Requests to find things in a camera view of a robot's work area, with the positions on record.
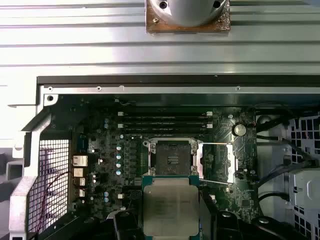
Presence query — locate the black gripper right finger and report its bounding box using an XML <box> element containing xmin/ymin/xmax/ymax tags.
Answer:
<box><xmin>199</xmin><ymin>194</ymin><xmax>310</xmax><ymax>240</ymax></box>

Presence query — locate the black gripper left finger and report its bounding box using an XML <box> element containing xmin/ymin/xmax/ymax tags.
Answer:
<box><xmin>34</xmin><ymin>210</ymin><xmax>145</xmax><ymax>240</ymax></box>

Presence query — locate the thin metal locking lever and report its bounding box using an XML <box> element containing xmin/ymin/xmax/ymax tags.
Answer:
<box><xmin>198</xmin><ymin>177</ymin><xmax>230</xmax><ymax>186</ymax></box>
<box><xmin>199</xmin><ymin>141</ymin><xmax>233</xmax><ymax>146</ymax></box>

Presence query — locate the silver square CPU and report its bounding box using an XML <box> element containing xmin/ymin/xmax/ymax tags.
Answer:
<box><xmin>141</xmin><ymin>174</ymin><xmax>201</xmax><ymax>238</ymax></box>

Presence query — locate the metal socket cover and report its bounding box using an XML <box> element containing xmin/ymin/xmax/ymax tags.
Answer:
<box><xmin>197</xmin><ymin>141</ymin><xmax>238</xmax><ymax>186</ymax></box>

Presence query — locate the CPU socket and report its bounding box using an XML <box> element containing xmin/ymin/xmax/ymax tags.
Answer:
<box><xmin>142</xmin><ymin>136</ymin><xmax>204</xmax><ymax>179</ymax></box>

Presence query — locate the green motherboard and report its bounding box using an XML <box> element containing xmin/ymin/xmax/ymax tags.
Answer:
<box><xmin>72</xmin><ymin>106</ymin><xmax>258</xmax><ymax>240</ymax></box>

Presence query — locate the silver perforated drive cage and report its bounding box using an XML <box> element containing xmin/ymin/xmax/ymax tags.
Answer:
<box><xmin>287</xmin><ymin>116</ymin><xmax>320</xmax><ymax>240</ymax></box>

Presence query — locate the round silver coin battery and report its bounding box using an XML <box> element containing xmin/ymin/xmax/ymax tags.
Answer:
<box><xmin>232</xmin><ymin>122</ymin><xmax>247</xmax><ymax>137</ymax></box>

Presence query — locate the black open PC case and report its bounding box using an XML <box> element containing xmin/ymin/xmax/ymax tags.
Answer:
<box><xmin>8</xmin><ymin>74</ymin><xmax>320</xmax><ymax>240</ymax></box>

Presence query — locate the black internal cable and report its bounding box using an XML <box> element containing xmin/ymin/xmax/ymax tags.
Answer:
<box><xmin>256</xmin><ymin>191</ymin><xmax>291</xmax><ymax>210</ymax></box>

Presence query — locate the red black twisted wire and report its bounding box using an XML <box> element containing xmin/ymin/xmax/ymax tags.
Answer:
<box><xmin>36</xmin><ymin>171</ymin><xmax>71</xmax><ymax>235</ymax></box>

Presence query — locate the square brown base plate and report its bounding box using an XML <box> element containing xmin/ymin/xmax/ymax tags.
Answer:
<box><xmin>145</xmin><ymin>0</ymin><xmax>231</xmax><ymax>36</ymax></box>

